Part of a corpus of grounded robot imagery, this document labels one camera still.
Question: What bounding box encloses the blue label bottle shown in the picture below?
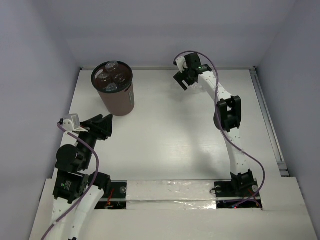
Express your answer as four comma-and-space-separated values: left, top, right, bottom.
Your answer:
96, 72, 112, 84
104, 82, 118, 93

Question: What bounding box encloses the red label clear bottle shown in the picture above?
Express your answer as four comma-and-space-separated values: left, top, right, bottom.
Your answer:
113, 73, 127, 85

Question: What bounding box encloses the clear bottle blue cap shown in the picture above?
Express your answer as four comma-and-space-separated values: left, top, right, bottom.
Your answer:
105, 60, 119, 74

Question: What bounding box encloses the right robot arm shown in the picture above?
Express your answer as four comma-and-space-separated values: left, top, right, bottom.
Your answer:
173, 51, 256, 198

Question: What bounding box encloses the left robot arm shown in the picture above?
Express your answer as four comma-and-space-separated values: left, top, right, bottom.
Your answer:
42, 113, 113, 240

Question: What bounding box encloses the brown plastic waste bin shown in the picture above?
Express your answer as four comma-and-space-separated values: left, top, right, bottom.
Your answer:
91, 61, 135, 117

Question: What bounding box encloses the taped white front board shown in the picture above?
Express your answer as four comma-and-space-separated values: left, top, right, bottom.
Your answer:
126, 180, 217, 210

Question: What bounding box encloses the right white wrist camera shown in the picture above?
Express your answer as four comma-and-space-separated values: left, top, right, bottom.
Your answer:
173, 56, 188, 73

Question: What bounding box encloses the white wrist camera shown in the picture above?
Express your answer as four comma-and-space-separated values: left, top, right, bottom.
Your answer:
57, 113, 81, 132
173, 56, 188, 73

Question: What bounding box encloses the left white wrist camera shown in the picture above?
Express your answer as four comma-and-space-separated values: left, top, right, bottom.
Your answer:
57, 113, 81, 132

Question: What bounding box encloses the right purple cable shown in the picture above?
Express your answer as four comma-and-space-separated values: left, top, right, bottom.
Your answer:
173, 51, 266, 210

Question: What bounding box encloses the aluminium rail right edge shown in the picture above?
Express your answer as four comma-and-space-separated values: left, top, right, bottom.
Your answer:
249, 67, 290, 177

